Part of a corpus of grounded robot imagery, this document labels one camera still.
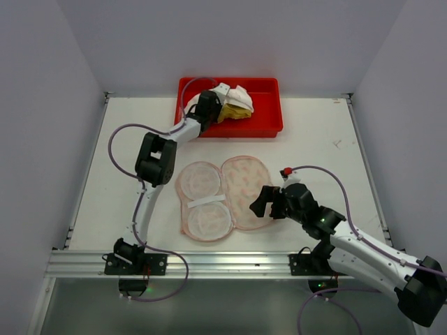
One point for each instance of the yellow bra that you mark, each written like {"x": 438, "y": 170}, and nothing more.
{"x": 235, "y": 112}

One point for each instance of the red plastic tray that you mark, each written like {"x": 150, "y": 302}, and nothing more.
{"x": 265, "y": 122}

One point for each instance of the aluminium front rail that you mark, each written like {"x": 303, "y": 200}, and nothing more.
{"x": 202, "y": 265}

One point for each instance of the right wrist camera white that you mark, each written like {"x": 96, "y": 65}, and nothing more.
{"x": 289, "y": 176}

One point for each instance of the white bra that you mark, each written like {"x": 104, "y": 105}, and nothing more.
{"x": 236, "y": 96}

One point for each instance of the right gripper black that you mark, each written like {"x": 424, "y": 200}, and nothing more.
{"x": 276, "y": 203}

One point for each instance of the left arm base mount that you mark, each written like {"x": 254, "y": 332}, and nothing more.
{"x": 139, "y": 268}

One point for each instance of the floral mesh laundry bag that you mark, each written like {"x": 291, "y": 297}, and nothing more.
{"x": 215, "y": 200}

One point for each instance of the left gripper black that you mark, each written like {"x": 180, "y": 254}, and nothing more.
{"x": 216, "y": 107}

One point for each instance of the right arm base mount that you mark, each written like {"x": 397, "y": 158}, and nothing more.
{"x": 307, "y": 263}

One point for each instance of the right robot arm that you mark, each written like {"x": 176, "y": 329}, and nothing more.
{"x": 417, "y": 285}

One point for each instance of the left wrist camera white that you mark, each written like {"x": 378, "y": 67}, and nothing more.
{"x": 221, "y": 90}

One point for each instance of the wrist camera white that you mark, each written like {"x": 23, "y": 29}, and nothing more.
{"x": 221, "y": 90}
{"x": 289, "y": 176}

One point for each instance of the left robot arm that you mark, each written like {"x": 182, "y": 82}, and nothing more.
{"x": 155, "y": 164}

